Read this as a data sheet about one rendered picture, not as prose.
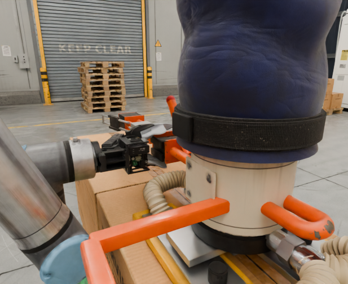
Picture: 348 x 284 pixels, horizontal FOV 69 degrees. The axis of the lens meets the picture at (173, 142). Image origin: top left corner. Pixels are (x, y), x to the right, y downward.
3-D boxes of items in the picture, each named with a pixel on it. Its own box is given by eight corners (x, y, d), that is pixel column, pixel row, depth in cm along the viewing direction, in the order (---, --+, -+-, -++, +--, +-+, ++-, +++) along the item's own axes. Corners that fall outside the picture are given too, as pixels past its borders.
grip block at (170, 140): (197, 158, 65) (198, 135, 63) (163, 164, 61) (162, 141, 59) (181, 149, 72) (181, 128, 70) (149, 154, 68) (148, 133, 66)
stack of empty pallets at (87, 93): (128, 110, 713) (125, 61, 674) (87, 113, 666) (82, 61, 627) (116, 103, 823) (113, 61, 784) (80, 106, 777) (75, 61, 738)
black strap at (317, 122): (356, 137, 37) (362, 110, 36) (231, 166, 27) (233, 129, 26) (246, 113, 56) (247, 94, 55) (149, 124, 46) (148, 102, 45)
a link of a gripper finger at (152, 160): (178, 175, 65) (146, 169, 60) (168, 167, 70) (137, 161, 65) (182, 164, 65) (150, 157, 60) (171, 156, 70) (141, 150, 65)
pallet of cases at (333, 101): (342, 113, 672) (349, 78, 645) (317, 116, 629) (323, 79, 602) (302, 106, 776) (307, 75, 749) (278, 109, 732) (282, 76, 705)
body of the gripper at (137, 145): (152, 171, 59) (99, 181, 54) (139, 159, 66) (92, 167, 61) (152, 139, 57) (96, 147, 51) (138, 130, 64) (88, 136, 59)
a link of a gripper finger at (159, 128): (183, 130, 62) (150, 148, 59) (171, 125, 67) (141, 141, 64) (179, 119, 61) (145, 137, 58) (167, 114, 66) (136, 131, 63)
